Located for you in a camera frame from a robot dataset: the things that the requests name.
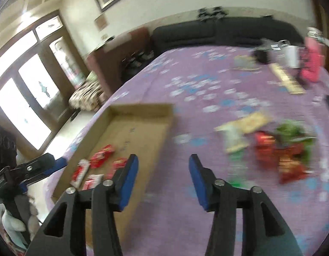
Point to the brown sofa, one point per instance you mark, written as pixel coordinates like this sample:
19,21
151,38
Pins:
113,56

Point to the small black object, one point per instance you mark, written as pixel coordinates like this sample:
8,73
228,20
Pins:
261,56

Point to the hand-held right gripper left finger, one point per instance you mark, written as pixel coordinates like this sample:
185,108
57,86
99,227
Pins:
128,181

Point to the white cloth bundle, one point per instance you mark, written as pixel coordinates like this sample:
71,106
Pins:
12,222

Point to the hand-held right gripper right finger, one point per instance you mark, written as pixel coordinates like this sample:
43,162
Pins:
199,181

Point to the black devices on seat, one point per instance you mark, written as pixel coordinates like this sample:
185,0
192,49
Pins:
139,60

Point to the cardboard tray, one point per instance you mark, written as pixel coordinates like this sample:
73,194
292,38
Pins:
137,133

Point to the purple floral tablecloth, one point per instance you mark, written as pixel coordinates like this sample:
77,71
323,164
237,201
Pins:
207,85

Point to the black sofa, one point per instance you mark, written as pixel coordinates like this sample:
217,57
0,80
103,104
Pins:
233,32

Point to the long red snack packet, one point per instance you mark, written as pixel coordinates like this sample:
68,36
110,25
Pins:
101,156

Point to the cream wrapped snack bar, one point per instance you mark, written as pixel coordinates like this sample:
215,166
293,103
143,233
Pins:
287,79

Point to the patterned brown blanket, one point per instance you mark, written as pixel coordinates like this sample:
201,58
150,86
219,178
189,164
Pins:
87,96

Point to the small wall plaque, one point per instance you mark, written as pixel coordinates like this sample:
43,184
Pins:
101,22

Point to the white cup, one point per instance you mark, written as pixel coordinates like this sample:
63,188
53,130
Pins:
291,56

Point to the green pillow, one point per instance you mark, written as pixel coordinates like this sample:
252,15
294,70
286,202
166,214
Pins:
91,77

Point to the wall socket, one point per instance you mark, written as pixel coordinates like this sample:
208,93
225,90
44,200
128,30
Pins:
104,36

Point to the large green snack packet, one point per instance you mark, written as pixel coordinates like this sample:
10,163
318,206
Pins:
293,134

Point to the red foil snack packet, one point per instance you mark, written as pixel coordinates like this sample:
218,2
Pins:
291,169
264,145

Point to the white green snack packet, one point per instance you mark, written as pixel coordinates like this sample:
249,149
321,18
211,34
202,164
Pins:
235,140

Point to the pink bottle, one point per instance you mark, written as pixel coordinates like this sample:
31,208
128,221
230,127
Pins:
311,58

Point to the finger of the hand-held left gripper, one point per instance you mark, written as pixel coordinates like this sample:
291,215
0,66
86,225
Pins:
41,166

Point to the beige snack packet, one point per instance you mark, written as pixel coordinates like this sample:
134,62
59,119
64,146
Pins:
249,121

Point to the dark patterned cloth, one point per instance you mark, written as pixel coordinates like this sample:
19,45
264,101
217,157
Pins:
3,144

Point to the wooden glass door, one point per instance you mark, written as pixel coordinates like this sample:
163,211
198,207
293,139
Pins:
28,85

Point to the red white snack packet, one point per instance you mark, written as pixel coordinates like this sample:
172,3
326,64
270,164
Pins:
93,181
79,173

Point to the small green snack packet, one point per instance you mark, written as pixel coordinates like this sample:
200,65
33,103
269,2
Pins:
236,155
237,184

